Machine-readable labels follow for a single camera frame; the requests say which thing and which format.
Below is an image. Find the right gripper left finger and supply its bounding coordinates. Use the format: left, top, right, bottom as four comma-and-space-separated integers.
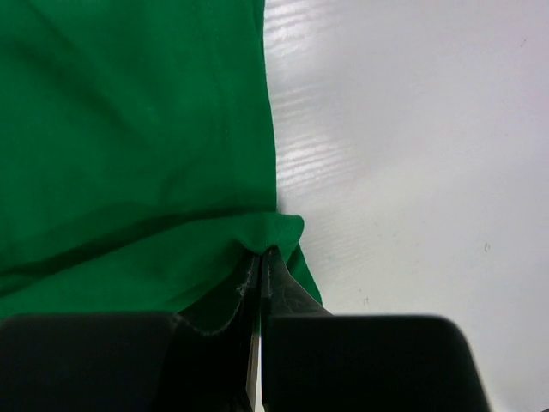
1, 253, 260, 411

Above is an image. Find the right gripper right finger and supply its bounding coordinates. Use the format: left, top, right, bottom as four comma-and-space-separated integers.
261, 248, 489, 411

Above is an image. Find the green t shirt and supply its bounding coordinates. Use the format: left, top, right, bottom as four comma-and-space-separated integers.
1, 1, 320, 317

